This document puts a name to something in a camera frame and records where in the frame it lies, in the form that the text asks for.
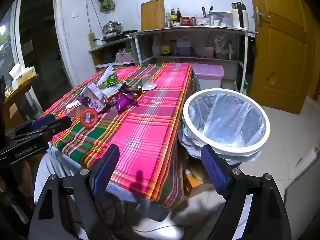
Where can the brown fibrous object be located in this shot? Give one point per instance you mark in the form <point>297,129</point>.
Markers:
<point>197,170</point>

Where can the wooden cutting board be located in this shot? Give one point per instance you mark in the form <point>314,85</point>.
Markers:
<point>152,15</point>

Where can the pink lid storage box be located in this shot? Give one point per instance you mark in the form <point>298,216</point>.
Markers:
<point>210,71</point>

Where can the purple plastic jug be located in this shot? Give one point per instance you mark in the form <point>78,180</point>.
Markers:
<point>184,47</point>

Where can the pink plastic container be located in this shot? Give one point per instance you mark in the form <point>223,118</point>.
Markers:
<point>210,52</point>

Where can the green bottle yellow label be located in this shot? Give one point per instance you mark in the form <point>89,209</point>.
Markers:
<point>173,17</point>

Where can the pink basket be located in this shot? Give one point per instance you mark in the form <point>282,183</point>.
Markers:
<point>124,57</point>

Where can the printed paper wrapper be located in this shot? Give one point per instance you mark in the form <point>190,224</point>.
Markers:
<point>106,73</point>

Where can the small glass jar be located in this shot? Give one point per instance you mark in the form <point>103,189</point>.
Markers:
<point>193,21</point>

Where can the pink knife holder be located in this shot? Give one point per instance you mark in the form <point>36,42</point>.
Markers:
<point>203,21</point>

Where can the white round bin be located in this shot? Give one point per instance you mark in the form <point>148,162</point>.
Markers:
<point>250,152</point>

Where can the white thermos kettle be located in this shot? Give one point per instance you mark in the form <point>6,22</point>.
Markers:
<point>240,16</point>

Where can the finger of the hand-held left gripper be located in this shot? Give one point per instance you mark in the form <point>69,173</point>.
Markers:
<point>61,125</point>
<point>42,121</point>

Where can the green snack wrapper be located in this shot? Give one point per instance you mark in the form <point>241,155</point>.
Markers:
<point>111,80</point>

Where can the wooden side table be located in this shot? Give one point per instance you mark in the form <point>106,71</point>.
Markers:
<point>17,97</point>

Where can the crumpled plastic bags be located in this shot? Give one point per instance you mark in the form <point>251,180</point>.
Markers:
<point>222,46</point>

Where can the wooden door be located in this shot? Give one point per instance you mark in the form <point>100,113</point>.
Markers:
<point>282,55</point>

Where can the white power strip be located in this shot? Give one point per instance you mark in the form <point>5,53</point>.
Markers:
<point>92,40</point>

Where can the purple snack wrapper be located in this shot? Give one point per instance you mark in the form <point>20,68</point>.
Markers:
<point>126,101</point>

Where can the white framed glass door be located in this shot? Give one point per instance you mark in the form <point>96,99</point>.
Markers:
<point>10,42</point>

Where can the yellow oil bottle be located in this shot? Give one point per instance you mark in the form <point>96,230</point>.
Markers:
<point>165,47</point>

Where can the dark snack wrapper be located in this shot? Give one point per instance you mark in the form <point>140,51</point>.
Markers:
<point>131,88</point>

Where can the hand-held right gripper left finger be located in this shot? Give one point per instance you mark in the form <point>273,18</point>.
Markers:
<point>107,166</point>

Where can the steel pot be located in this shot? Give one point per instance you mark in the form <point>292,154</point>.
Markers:
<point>111,27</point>

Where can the clear plastic cup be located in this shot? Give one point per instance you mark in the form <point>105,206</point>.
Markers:
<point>148,81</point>

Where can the clear plastic packet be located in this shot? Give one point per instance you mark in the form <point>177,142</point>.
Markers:
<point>73,108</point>

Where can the dark sauce bottle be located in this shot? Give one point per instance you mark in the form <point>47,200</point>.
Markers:
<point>178,16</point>

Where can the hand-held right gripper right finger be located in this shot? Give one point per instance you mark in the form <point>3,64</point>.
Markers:
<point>215,171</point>

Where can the pink plaid tablecloth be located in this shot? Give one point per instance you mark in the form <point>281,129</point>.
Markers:
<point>150,120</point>

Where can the red white wrapper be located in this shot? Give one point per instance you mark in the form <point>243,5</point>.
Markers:
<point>112,97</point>

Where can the green plastic bottle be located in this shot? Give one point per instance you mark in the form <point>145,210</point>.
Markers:
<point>246,87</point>

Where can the tissue box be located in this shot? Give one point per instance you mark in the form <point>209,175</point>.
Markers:
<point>22,73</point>

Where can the clear container white lid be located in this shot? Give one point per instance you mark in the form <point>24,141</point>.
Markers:
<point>221,18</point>

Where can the black induction cooker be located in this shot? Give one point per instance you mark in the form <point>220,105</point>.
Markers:
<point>120,35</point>

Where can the clear glass bottle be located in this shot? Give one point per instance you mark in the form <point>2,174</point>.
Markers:
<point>167,20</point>

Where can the white under cloth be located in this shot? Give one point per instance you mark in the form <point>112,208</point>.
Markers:
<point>60,160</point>

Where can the white wall switch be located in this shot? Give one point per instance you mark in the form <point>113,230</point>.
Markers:
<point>74,14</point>

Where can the low kitchen shelf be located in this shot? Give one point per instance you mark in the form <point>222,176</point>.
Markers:
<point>110,45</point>

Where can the white metal shelf unit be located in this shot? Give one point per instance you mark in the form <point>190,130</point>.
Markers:
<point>190,30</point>

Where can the red jar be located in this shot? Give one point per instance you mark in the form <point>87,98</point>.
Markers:
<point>186,21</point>

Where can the purple milk carton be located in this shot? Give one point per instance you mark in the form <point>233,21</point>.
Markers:
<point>91,98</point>

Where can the white plastic bottle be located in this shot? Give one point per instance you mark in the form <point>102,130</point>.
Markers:
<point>155,47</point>

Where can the white appliance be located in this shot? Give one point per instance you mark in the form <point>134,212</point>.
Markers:
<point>302,192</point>

